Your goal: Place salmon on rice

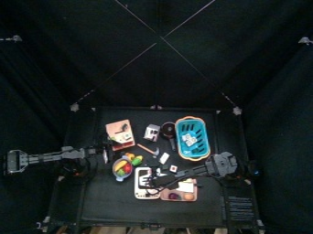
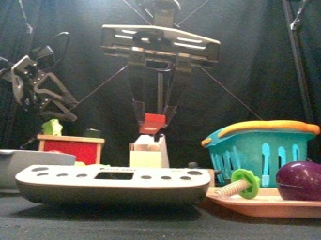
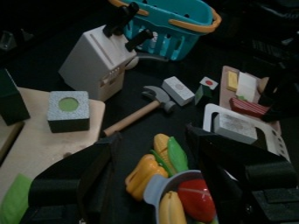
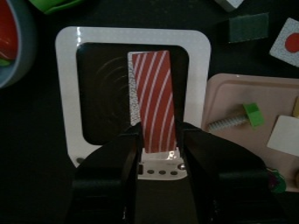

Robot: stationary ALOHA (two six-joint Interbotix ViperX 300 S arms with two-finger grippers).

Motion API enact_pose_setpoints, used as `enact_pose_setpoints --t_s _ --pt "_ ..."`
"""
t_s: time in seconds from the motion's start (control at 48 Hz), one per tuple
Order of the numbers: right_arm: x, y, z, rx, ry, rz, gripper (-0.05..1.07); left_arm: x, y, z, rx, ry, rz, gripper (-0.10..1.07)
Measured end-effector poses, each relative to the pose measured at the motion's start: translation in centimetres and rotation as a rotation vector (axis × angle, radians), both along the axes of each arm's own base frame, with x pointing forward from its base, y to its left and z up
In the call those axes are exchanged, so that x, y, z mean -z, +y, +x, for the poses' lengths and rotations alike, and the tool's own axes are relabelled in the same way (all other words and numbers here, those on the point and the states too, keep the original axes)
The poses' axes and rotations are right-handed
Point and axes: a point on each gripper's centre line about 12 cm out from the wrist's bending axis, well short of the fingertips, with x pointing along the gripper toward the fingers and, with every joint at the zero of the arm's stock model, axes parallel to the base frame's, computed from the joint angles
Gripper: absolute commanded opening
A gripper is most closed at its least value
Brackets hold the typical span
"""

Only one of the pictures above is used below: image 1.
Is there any thin diagonal brace wire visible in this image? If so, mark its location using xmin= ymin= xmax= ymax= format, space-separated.
xmin=112 ymin=0 xmax=238 ymax=110
xmin=74 ymin=0 xmax=217 ymax=107

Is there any wooden toy hammer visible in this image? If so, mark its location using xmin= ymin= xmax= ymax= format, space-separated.
xmin=135 ymin=143 xmax=162 ymax=159

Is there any grey toy bowl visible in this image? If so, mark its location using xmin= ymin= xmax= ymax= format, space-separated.
xmin=111 ymin=155 xmax=135 ymax=183

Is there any white toy slab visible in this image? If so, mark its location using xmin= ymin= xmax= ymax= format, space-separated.
xmin=178 ymin=178 xmax=195 ymax=194

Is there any orange toy tray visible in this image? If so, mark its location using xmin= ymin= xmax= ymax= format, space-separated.
xmin=159 ymin=177 xmax=199 ymax=203

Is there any red wooden toy box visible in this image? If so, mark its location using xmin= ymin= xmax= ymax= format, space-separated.
xmin=106 ymin=119 xmax=137 ymax=152

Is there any green toy vegetable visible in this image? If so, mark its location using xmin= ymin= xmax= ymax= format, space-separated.
xmin=131 ymin=154 xmax=146 ymax=166

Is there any teal basket with orange rim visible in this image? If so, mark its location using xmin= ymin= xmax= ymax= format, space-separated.
xmin=174 ymin=115 xmax=213 ymax=162

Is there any white toy rice block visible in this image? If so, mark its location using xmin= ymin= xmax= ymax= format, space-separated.
xmin=158 ymin=152 xmax=171 ymax=165

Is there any white text label sticker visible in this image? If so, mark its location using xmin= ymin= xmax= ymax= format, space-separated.
xmin=226 ymin=195 xmax=257 ymax=222

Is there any black toy pot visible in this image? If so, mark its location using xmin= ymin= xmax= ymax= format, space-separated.
xmin=159 ymin=121 xmax=178 ymax=152

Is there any yellow toy banana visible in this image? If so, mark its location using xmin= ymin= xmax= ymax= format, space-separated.
xmin=114 ymin=160 xmax=128 ymax=173

